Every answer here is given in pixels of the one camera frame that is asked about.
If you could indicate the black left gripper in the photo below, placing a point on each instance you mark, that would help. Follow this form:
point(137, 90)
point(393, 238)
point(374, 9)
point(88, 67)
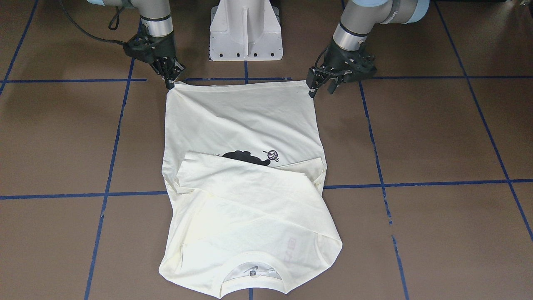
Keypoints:
point(338, 58)

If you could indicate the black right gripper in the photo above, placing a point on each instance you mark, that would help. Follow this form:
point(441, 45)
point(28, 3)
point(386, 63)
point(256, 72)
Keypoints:
point(163, 49)

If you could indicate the cream long-sleeve cat shirt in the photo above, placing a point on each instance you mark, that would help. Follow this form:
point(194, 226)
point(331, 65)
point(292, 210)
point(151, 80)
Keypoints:
point(244, 169)

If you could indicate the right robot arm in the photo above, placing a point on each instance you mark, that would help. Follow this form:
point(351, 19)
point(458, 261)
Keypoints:
point(155, 15)

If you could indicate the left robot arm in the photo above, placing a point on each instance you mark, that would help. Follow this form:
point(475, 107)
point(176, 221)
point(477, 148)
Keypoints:
point(360, 16)

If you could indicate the white camera mast base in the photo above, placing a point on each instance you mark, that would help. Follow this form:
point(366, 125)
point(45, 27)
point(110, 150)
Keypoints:
point(245, 30)

